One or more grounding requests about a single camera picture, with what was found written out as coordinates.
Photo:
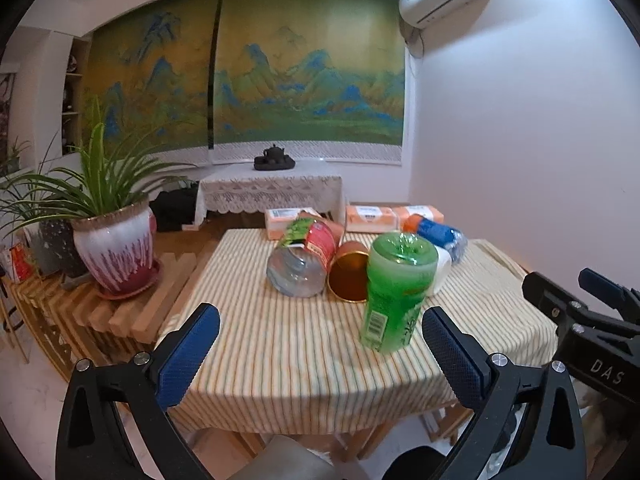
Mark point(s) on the wooden slatted bench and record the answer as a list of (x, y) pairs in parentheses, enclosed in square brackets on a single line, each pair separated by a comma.
[(130, 315)]

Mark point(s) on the lace covered side table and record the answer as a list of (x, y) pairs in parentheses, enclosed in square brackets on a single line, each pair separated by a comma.
[(270, 190)]

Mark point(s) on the green long-leaf plant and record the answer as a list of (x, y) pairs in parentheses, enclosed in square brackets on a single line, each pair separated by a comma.
[(100, 180)]

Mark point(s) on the dark cloth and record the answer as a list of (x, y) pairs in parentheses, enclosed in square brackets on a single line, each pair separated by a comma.
[(415, 465)]

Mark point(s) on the grey speckled plant pot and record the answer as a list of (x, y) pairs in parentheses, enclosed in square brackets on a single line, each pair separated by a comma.
[(57, 247)]

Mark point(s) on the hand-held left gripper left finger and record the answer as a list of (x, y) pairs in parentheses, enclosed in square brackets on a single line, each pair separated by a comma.
[(187, 357)]

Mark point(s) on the wall shelf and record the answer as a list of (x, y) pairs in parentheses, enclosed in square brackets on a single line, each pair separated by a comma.
[(75, 95)]

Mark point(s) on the white cup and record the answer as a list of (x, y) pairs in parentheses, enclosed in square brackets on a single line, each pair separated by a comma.
[(442, 270)]

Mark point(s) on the dark teapot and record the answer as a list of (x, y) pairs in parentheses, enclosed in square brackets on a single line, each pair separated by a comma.
[(275, 152)]

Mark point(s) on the striped tablecloth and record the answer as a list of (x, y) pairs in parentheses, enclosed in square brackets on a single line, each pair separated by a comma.
[(280, 355)]

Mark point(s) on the black bag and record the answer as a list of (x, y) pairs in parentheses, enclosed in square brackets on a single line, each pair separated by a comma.
[(172, 210)]

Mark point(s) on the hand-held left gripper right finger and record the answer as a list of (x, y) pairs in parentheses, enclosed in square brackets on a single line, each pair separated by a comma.
[(456, 360)]

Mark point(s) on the blue bottle orange cap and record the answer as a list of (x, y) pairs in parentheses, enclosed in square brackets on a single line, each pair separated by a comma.
[(437, 234)]

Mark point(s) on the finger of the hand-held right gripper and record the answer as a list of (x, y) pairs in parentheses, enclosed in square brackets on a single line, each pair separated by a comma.
[(605, 287), (552, 295)]

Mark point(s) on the orange tissue pack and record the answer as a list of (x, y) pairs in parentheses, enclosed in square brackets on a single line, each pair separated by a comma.
[(370, 219), (422, 212), (280, 222)]

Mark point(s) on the green plastic bottle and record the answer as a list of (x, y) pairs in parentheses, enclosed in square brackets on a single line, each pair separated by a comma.
[(395, 300)]

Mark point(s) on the dark tea tray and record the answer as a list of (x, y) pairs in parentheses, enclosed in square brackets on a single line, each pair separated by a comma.
[(274, 164)]

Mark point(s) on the clear bottle red green label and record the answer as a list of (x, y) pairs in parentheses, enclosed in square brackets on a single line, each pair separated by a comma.
[(300, 265)]

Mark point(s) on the red packet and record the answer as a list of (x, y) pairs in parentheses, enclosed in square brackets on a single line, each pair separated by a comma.
[(21, 262)]

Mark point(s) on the landscape painting wall hanging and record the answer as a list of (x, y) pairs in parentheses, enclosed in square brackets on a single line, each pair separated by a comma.
[(310, 75), (150, 90)]

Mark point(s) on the orange cylindrical can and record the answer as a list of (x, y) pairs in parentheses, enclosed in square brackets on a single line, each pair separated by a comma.
[(350, 277)]

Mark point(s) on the red white ceramic plant pot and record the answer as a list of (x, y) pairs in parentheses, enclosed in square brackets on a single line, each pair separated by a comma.
[(117, 255)]

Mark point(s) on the grey cushion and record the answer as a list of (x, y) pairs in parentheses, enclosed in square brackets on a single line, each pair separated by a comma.
[(290, 460)]

